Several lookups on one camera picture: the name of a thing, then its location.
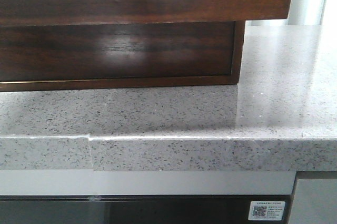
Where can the grey cabinet panel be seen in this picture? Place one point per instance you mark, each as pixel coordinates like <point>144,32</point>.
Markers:
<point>314,198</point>

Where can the white QR code sticker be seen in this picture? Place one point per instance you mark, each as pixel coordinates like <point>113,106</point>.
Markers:
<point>266,210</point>

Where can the dark wooden drawer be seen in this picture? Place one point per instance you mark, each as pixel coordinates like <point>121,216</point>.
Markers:
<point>131,50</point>
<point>91,12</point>

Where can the dark wooden drawer cabinet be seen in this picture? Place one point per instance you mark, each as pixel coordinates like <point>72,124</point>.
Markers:
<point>238,52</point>

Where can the black oven door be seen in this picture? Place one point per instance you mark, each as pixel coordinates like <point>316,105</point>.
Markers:
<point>134,209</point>

